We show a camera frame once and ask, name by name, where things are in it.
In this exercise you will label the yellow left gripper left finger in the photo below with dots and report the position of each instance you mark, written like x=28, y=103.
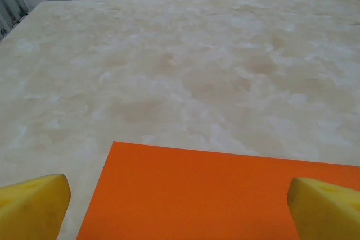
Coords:
x=31, y=209

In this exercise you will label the orange square paper sheet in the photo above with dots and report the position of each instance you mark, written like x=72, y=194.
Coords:
x=197, y=195

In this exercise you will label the aluminium frame post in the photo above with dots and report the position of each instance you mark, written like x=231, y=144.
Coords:
x=8, y=1

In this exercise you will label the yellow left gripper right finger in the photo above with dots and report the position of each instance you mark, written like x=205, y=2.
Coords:
x=326, y=212

